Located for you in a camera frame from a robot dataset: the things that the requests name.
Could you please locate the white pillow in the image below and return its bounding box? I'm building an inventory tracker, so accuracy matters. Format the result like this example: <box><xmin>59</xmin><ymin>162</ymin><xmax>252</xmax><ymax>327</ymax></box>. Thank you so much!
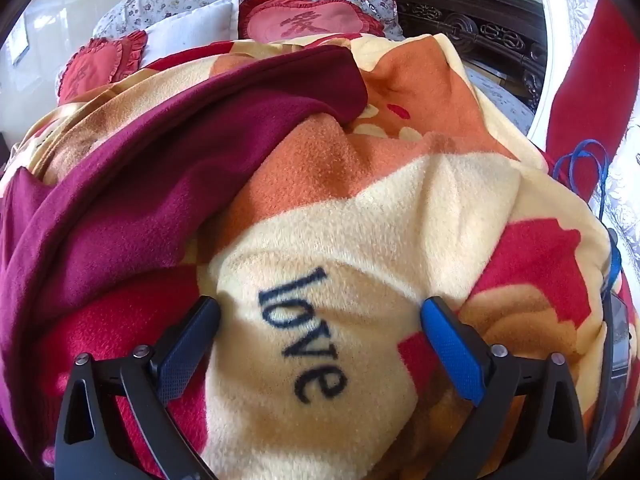
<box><xmin>142</xmin><ymin>0</ymin><xmax>241</xmax><ymax>66</ymax></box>

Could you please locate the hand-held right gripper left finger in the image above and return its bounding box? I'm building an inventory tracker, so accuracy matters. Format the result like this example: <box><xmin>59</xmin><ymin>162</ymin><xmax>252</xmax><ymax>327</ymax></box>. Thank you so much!
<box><xmin>54</xmin><ymin>296</ymin><xmax>221</xmax><ymax>480</ymax></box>

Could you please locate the printed fleece blanket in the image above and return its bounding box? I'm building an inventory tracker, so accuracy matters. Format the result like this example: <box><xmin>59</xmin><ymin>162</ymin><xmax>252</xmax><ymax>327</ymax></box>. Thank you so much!
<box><xmin>0</xmin><ymin>34</ymin><xmax>626</xmax><ymax>480</ymax></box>

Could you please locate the maroon fleece garment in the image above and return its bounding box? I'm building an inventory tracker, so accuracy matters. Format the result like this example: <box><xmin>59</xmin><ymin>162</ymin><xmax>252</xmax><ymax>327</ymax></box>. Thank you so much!
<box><xmin>0</xmin><ymin>45</ymin><xmax>368</xmax><ymax>461</ymax></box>

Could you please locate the grey floral bedsheet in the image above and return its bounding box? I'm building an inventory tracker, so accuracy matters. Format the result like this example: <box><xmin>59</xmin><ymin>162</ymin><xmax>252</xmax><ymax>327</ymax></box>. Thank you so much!
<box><xmin>465</xmin><ymin>60</ymin><xmax>538</xmax><ymax>136</ymax></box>

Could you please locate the large red heart pillow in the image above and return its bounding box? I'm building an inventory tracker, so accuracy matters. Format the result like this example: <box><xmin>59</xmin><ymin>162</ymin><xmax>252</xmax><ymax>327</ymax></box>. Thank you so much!
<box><xmin>238</xmin><ymin>0</ymin><xmax>386</xmax><ymax>43</ymax></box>

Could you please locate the dark device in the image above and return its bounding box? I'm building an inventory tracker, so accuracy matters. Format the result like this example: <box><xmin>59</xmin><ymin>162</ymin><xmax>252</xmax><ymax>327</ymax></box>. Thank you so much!
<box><xmin>597</xmin><ymin>290</ymin><xmax>638</xmax><ymax>466</ymax></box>

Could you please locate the white wall switch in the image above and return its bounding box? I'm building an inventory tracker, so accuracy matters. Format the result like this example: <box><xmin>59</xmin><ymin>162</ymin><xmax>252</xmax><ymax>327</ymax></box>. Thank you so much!
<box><xmin>5</xmin><ymin>22</ymin><xmax>31</xmax><ymax>66</ymax></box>

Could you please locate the blue cable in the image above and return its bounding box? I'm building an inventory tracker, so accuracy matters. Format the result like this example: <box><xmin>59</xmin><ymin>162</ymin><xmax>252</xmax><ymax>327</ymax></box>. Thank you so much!
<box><xmin>552</xmin><ymin>140</ymin><xmax>623</xmax><ymax>291</ymax></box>

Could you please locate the red and white cloth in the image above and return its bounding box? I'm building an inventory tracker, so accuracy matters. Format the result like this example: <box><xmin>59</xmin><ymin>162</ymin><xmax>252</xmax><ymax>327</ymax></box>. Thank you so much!
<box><xmin>527</xmin><ymin>0</ymin><xmax>640</xmax><ymax>241</ymax></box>

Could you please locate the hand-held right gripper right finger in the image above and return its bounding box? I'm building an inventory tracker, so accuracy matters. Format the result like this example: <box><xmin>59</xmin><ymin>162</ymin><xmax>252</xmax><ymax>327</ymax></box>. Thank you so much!
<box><xmin>421</xmin><ymin>296</ymin><xmax>588</xmax><ymax>480</ymax></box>

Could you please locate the small red heart pillow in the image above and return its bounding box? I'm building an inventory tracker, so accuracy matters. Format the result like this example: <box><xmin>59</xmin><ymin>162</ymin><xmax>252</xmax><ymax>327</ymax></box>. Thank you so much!
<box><xmin>56</xmin><ymin>30</ymin><xmax>148</xmax><ymax>106</ymax></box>

